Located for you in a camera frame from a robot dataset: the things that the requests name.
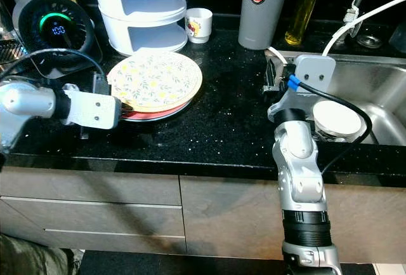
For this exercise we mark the black round appliance green display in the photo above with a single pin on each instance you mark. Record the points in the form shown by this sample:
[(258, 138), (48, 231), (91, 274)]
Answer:
[(57, 28)]

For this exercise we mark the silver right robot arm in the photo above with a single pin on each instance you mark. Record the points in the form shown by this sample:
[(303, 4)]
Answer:
[(304, 180)]

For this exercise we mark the white tiered plastic container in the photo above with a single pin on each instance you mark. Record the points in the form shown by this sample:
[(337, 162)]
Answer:
[(139, 27)]

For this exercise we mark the white printed cup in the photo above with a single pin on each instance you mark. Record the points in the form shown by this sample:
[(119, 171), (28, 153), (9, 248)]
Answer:
[(198, 26)]

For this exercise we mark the pink round plate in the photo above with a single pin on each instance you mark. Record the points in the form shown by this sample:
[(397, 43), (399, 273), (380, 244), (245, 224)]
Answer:
[(155, 115)]

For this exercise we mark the grey thermos red label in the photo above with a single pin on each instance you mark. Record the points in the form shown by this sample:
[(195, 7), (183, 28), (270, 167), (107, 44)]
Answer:
[(260, 18)]

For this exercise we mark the brown shallow drawer front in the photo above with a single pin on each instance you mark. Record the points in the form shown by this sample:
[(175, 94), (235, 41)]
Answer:
[(89, 186)]

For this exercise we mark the stainless steel sink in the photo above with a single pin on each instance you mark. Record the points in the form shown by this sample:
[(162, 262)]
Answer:
[(380, 91)]

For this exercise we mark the round metal drain lid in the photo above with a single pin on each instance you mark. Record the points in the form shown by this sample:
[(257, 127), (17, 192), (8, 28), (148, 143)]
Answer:
[(369, 40)]

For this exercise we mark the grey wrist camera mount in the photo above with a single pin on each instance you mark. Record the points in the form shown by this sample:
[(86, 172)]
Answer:
[(314, 75), (95, 110)]

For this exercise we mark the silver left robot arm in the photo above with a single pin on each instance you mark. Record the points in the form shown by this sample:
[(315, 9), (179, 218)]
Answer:
[(25, 100)]

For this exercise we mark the brown cabinet door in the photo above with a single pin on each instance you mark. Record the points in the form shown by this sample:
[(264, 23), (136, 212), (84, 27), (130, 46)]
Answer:
[(228, 221)]

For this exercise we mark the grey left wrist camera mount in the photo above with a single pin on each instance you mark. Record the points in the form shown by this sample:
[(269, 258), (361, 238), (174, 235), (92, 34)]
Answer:
[(95, 110)]

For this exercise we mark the yellow oil bottle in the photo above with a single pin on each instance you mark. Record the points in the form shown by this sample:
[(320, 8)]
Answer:
[(299, 18)]

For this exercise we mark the floral print round plate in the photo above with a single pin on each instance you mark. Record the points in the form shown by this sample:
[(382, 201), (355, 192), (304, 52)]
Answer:
[(155, 79)]

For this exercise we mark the black floor mat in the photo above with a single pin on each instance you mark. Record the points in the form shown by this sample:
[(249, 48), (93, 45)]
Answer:
[(184, 262)]

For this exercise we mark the brown deep drawer front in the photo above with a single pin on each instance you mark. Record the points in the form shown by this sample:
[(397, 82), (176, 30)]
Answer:
[(101, 230)]

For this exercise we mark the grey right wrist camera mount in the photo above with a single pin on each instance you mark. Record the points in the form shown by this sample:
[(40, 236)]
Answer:
[(314, 75)]

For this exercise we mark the white bowl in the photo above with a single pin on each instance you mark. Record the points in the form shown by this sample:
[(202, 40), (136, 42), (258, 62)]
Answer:
[(339, 121)]

